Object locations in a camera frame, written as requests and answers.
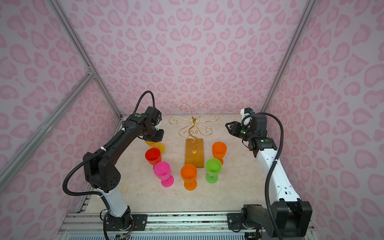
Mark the yellow wine glass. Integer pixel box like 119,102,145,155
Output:
145,141,166,153

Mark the red wine glass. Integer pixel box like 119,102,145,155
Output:
145,148,162,167

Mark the orange wine glass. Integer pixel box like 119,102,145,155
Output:
181,164,198,191
212,142,227,165

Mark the pink wine glass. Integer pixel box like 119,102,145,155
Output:
154,162,175,188

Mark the green wine glass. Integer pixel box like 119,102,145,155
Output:
206,158,222,184

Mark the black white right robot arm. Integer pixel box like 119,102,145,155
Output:
226,112,313,240

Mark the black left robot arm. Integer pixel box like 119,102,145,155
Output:
84,107,164,230

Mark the amber wooden rack base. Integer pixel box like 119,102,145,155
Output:
185,139,205,168

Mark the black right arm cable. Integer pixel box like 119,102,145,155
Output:
241,112,285,240

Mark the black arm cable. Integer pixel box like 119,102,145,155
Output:
241,112,285,240
62,90,157,211

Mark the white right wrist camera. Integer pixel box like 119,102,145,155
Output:
240,108,255,126

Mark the gold wire glass rack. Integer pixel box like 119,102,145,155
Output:
169,103,220,139

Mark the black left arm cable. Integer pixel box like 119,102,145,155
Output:
62,90,157,211

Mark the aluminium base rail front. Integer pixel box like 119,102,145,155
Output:
56,209,319,240

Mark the aluminium corner frame post right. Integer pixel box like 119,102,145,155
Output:
261,0,318,112

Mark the aluminium corner frame post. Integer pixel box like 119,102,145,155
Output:
261,0,318,112
47,0,123,120

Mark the aluminium diagonal frame bar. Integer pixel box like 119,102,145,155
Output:
1,70,95,192

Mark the aluminium corner frame post left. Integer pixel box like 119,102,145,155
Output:
47,0,123,120

